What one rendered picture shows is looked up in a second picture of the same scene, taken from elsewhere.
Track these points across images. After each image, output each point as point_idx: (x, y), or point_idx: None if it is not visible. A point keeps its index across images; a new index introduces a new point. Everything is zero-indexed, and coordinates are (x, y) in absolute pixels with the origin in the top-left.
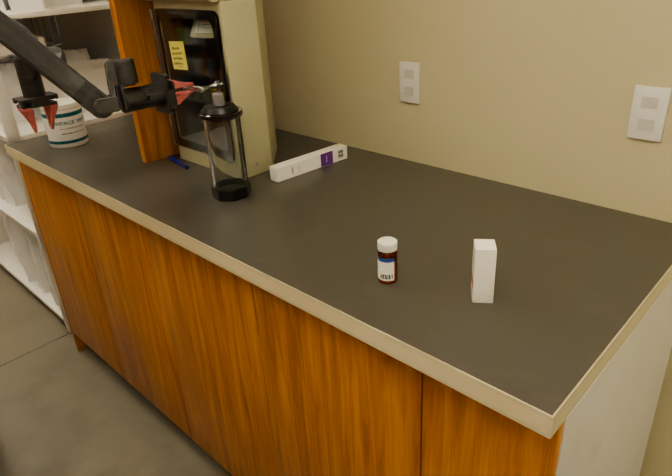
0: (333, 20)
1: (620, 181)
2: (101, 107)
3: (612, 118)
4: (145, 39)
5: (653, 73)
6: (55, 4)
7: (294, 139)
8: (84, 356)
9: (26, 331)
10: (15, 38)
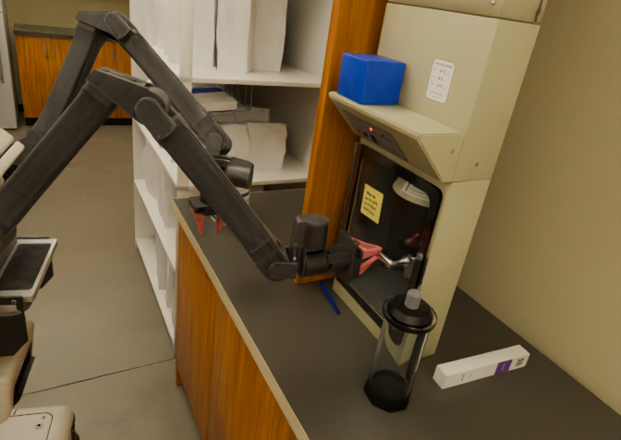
0: (557, 201)
1: None
2: (276, 272)
3: None
4: (338, 165)
5: None
6: (256, 68)
7: (456, 299)
8: (179, 393)
9: (140, 340)
10: (209, 182)
